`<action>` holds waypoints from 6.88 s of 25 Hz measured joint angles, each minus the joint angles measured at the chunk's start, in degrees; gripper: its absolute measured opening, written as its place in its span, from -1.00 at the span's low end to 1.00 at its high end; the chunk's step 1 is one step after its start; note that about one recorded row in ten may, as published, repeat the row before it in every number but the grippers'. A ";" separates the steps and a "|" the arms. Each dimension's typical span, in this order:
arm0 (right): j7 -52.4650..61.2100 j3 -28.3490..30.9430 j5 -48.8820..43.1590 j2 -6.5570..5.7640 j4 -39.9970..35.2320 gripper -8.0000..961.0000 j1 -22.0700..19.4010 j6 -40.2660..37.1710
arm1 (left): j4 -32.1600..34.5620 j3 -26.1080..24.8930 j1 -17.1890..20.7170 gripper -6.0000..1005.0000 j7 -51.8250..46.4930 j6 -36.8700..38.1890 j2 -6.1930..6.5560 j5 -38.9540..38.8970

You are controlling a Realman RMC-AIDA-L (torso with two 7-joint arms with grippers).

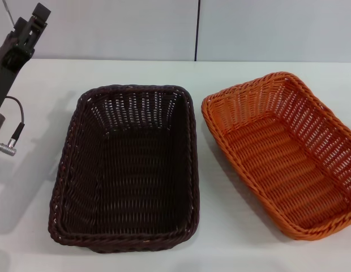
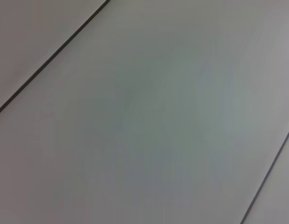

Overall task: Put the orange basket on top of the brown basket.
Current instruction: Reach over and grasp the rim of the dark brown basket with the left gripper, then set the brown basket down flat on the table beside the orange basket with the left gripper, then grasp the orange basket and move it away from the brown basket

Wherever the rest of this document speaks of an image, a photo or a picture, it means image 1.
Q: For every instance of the dark brown wicker basket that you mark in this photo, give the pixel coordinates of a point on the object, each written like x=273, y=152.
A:
x=127, y=181

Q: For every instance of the orange wicker basket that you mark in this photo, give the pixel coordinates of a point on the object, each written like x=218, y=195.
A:
x=283, y=170

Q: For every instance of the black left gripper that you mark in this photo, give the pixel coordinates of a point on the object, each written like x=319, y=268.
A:
x=11, y=71

